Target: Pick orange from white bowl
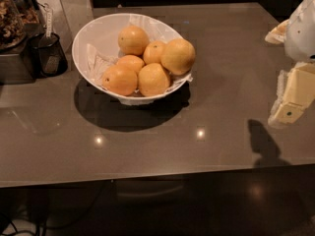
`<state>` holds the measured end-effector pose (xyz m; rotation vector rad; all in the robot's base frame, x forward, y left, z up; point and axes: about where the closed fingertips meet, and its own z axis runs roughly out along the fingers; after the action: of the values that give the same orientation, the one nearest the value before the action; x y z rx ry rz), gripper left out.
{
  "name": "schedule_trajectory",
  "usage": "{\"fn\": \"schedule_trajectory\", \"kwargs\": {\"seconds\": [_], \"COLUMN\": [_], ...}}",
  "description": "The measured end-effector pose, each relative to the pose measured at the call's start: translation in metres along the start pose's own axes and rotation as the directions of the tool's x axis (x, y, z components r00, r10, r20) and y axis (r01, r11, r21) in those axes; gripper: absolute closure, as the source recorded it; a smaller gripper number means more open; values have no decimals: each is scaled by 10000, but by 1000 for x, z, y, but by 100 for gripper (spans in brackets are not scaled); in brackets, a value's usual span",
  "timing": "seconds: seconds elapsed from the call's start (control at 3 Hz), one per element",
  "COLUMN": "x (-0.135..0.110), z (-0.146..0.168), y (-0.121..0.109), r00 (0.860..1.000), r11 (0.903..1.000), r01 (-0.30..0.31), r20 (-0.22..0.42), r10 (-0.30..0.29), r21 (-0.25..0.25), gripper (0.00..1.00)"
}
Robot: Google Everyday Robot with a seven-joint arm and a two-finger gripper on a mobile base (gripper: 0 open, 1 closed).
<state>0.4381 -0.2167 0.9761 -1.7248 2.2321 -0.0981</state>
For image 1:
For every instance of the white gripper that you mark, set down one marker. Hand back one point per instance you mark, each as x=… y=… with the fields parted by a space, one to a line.
x=301 y=33

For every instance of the large orange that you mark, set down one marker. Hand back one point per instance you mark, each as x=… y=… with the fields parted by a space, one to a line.
x=178 y=56

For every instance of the small middle orange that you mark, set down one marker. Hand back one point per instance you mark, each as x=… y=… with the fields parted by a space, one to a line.
x=153 y=52

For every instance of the front right orange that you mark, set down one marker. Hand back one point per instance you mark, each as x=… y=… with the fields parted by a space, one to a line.
x=153 y=80

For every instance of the orange at bowl back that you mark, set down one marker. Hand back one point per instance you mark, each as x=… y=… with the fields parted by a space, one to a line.
x=133 y=40

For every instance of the front left orange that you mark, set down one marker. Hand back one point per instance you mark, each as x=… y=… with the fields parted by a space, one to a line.
x=119 y=79

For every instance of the white paper bowl liner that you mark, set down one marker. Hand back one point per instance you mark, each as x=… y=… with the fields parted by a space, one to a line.
x=149 y=66

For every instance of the white bowl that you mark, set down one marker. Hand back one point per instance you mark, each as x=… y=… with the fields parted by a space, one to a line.
x=95 y=48

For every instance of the centre orange partly hidden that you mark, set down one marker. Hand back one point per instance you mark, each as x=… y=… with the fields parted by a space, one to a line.
x=132 y=62

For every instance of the black mesh cup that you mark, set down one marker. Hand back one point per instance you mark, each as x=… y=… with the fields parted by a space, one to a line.
x=48 y=55

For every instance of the white tag in cup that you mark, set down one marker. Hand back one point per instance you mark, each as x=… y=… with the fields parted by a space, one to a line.
x=49 y=20

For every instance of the glass jar with granola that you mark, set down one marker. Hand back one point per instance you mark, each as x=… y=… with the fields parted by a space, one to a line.
x=14 y=16

